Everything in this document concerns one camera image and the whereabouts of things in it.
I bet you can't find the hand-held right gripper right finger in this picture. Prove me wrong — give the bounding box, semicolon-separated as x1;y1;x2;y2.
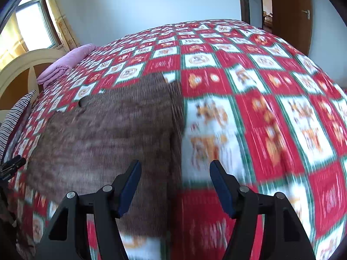
210;160;316;260

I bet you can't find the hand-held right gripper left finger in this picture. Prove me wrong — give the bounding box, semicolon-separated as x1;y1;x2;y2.
35;160;142;260

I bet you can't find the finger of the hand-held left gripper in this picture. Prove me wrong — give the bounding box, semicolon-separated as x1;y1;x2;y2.
0;156;27;180

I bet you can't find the brown knitted sweater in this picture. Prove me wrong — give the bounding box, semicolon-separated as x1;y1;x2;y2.
26;72;187;239

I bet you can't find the striped pillow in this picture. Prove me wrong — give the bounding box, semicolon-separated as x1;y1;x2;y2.
0;89;37;160

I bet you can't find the red checkered printed bedsheet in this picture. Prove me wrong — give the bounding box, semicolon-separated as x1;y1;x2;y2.
0;19;347;260

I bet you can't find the cream and brown headboard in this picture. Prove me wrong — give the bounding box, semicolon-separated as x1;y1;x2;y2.
0;48;67;122

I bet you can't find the folded pink blanket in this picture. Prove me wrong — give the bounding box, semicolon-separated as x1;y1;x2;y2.
36;43;97;86

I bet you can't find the wide yellow curtain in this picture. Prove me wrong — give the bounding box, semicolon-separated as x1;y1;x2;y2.
0;13;28;63

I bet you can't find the window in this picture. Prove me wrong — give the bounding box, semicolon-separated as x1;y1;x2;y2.
15;0;61;50

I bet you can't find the narrow yellow curtain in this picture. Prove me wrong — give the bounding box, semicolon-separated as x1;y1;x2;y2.
45;0;80;51

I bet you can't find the brown wooden door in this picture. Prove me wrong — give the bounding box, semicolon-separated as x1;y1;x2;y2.
271;0;313;56

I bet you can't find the dark door frame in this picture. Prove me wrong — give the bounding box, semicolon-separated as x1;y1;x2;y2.
236;0;274;31

